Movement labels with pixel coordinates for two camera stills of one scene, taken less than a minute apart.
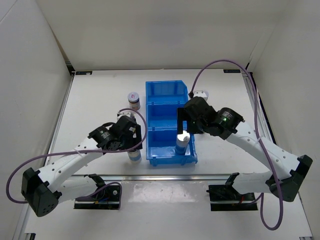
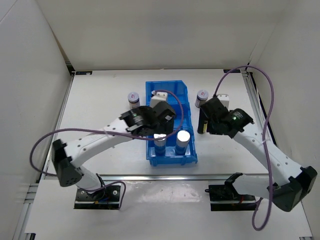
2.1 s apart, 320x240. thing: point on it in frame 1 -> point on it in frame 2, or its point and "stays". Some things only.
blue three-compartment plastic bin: x=162 y=99 stays
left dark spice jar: x=134 y=101 stays
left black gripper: x=133 y=141 -> x=165 y=127
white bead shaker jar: x=135 y=156 -> x=160 y=145
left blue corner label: x=83 y=72 stays
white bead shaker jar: x=182 y=141 stays
